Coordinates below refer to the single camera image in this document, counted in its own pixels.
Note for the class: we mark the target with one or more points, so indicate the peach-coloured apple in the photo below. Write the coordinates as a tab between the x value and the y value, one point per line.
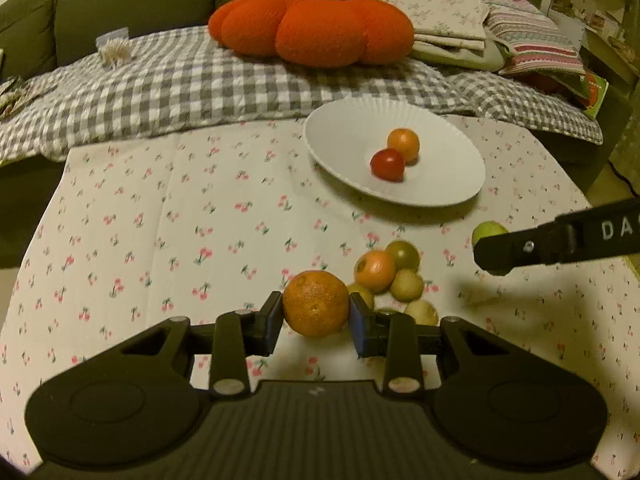
374	271

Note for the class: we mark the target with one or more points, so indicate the grey checked blanket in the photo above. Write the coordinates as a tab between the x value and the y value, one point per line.
175	90

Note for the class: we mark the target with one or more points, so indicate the red tomato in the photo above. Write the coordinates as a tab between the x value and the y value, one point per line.
387	165

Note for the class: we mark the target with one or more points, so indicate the folded floral cloth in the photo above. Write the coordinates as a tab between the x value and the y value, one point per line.
440	17

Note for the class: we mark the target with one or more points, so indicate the white ribbed plate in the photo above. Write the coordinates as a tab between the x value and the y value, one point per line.
345	135

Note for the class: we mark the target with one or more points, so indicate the green rug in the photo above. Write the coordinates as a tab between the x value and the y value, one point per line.
627	150

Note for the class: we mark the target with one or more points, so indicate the orange pumpkin cushion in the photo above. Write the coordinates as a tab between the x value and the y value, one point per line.
310	25

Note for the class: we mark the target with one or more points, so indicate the orange and green bag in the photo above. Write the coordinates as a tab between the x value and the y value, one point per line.
592	92

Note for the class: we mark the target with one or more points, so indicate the small orange tangerine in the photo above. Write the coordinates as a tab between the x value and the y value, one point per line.
404	143

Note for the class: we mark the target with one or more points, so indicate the bookshelf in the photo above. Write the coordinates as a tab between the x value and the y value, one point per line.
600	15

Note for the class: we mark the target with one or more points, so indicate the cherry print tablecloth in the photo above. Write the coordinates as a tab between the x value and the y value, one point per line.
175	220

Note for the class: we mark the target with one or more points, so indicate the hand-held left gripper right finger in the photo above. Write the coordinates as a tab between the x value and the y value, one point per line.
359	327

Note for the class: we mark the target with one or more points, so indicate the folded striped cloth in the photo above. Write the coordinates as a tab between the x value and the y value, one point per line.
535	40

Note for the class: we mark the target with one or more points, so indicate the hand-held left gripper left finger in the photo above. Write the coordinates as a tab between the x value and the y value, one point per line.
272	325

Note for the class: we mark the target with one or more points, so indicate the white fluffy brush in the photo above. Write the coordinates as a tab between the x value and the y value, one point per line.
115	52

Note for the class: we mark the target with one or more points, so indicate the green and orange tangerine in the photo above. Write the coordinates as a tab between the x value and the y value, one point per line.
405	254

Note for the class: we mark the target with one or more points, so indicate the large orange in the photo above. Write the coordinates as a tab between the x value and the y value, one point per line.
315	310

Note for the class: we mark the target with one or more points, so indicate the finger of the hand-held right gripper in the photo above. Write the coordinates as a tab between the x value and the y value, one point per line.
525	252

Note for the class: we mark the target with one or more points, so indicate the green lime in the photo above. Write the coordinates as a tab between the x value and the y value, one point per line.
487	231

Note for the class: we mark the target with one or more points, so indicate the yellow-green pear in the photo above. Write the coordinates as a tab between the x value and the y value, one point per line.
407	286
361	294
422	312

